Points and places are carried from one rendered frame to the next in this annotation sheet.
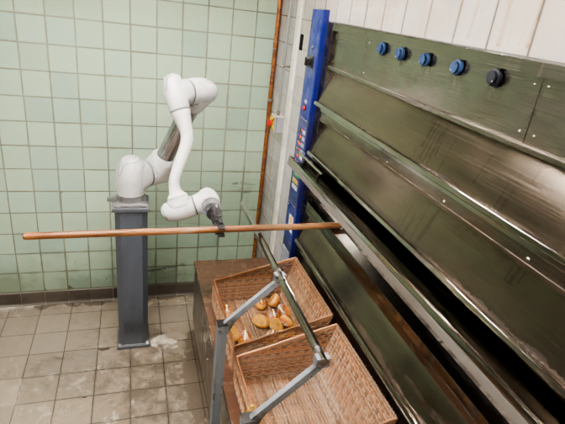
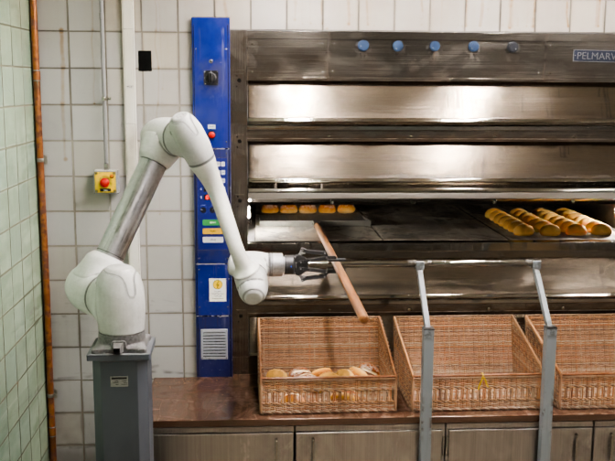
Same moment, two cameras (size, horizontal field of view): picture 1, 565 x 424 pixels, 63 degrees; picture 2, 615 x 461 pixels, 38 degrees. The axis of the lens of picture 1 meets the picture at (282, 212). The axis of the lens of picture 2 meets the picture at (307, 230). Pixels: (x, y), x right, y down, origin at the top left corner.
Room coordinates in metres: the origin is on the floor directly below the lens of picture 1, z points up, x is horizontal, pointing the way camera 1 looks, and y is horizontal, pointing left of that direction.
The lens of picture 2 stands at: (1.07, 3.51, 1.89)
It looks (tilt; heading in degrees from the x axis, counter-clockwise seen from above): 10 degrees down; 286
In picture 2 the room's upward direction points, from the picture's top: straight up
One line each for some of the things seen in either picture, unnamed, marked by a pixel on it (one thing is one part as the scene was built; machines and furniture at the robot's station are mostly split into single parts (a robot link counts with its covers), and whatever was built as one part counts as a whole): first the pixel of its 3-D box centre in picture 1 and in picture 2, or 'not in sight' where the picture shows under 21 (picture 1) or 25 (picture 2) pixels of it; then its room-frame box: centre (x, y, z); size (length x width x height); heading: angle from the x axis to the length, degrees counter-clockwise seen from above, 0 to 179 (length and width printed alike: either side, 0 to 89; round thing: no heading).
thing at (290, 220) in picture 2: not in sight; (312, 218); (2.29, -0.84, 1.19); 0.55 x 0.36 x 0.03; 20
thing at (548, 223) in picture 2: not in sight; (544, 220); (1.14, -1.04, 1.21); 0.61 x 0.48 x 0.06; 109
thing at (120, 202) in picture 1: (127, 197); (121, 339); (2.46, 0.91, 1.03); 0.22 x 0.18 x 0.06; 110
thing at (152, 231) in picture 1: (233, 229); (335, 261); (1.90, 0.21, 1.20); 1.71 x 0.03 x 0.03; 110
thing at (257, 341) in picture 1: (266, 308); (323, 361); (2.00, 0.02, 0.72); 0.56 x 0.49 x 0.28; 20
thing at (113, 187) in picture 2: (277, 123); (106, 181); (2.94, 0.11, 1.46); 0.10 x 0.07 x 0.10; 19
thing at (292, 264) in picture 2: (214, 214); (296, 264); (2.03, 0.32, 1.20); 0.09 x 0.07 x 0.08; 20
